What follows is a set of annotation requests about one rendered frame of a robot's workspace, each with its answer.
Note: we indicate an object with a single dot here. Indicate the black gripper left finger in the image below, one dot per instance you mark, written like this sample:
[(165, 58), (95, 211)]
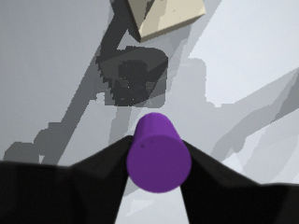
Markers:
[(87, 192)]

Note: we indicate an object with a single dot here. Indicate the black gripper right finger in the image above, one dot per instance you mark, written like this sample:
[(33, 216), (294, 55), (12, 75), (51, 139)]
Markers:
[(213, 193)]

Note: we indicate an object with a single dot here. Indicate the purple cylinder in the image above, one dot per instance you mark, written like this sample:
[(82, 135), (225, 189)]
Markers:
[(157, 161)]

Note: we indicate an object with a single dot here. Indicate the beige block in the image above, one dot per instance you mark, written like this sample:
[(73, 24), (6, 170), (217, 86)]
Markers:
[(152, 18)]

